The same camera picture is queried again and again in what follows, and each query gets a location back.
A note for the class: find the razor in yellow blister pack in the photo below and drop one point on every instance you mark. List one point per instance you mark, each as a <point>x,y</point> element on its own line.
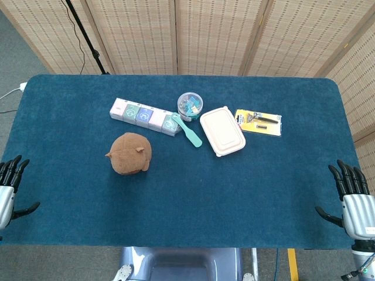
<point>259,122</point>

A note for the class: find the black tripod stand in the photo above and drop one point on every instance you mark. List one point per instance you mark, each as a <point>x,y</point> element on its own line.
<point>88,38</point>

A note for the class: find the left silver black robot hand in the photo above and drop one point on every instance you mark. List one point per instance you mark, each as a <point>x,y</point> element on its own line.
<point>6,198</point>

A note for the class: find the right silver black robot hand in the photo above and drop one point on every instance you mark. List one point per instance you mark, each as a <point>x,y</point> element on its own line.
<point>358,209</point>

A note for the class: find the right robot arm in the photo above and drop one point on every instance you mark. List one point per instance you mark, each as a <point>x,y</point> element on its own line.
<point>363,259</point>

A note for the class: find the white power strip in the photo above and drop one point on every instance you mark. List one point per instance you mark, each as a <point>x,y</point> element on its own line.
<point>22,86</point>

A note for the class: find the row of pastel boxes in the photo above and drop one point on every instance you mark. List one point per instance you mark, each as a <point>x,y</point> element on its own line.
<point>145,117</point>

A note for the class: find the teal plastic spatula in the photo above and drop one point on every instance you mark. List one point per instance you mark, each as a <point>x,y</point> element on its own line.
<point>187,131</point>

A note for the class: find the brown capybara plush toy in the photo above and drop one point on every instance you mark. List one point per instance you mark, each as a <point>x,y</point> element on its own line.
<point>130,153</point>

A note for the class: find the clear jar of binder clips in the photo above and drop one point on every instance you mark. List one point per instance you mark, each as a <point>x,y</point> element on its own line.
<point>190,106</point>

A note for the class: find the blue felt table mat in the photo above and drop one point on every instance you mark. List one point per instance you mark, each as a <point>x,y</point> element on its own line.
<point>181,181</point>

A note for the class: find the beige lidded food container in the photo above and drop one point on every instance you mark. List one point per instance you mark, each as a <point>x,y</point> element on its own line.
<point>222,131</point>

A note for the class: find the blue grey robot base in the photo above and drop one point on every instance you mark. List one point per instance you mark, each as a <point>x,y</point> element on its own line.
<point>181,263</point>

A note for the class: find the bamboo folding screen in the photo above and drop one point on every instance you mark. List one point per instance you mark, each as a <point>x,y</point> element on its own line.
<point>205,35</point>

